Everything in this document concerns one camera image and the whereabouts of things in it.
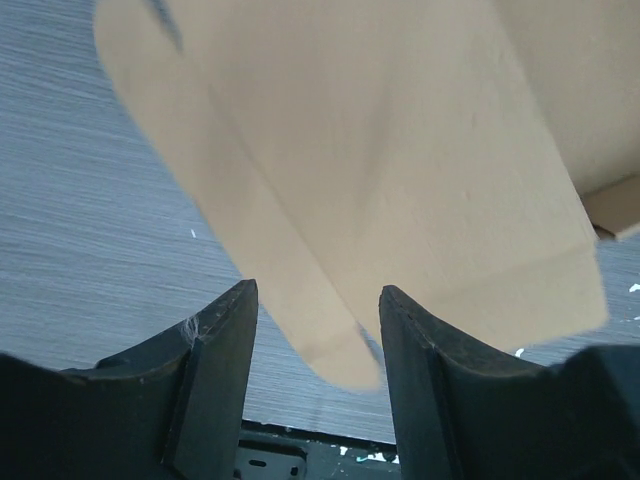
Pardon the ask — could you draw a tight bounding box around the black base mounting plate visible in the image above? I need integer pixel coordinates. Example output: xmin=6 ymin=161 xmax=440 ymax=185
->
xmin=232 ymin=420 xmax=401 ymax=480

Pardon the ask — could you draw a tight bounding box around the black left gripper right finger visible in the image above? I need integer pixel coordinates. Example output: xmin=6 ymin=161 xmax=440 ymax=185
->
xmin=378 ymin=284 xmax=581 ymax=480

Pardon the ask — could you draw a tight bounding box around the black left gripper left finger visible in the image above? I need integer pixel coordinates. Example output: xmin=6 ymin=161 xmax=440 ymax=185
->
xmin=29 ymin=280 xmax=258 ymax=479

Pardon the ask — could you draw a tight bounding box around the brown cardboard box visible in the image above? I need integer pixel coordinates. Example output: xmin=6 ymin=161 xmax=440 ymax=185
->
xmin=94 ymin=1 xmax=639 ymax=389

